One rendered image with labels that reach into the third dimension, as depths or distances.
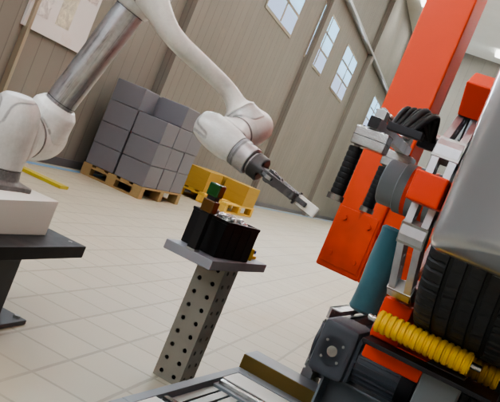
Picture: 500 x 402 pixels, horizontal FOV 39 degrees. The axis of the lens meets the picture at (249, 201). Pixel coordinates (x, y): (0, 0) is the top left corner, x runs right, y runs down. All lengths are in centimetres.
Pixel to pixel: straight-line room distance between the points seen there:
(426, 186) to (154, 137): 548
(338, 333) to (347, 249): 34
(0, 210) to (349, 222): 113
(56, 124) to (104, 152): 482
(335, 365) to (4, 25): 436
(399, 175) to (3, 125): 112
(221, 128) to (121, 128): 514
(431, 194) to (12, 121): 120
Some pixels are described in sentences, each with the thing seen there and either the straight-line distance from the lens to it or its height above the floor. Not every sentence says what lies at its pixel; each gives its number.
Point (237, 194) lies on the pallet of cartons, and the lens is 974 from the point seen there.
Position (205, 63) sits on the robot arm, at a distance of 212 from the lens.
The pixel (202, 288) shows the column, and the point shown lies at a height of 32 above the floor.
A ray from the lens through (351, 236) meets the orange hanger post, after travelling 241.
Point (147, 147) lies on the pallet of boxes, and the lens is 692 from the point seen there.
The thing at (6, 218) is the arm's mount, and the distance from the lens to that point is 209.
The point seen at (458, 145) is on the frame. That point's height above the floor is 97.
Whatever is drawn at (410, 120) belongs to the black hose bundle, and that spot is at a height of 100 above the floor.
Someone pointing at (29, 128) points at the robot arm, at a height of 60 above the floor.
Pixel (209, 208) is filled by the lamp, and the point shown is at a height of 58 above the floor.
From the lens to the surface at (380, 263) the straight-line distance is 203.
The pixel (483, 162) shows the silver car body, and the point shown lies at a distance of 101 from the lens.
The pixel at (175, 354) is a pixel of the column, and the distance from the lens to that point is 233.
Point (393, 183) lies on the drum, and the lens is 189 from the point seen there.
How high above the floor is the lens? 76
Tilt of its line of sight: 3 degrees down
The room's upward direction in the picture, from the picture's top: 23 degrees clockwise
